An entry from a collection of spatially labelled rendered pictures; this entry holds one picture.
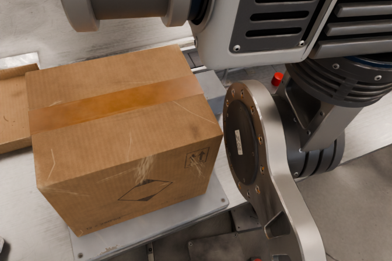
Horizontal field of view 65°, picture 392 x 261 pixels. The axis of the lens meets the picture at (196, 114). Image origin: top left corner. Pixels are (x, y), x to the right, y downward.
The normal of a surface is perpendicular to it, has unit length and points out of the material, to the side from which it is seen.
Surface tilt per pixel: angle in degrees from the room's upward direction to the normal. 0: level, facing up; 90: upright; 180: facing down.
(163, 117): 0
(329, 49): 90
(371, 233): 0
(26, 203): 0
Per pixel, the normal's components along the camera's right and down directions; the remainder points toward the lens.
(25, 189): 0.09, -0.59
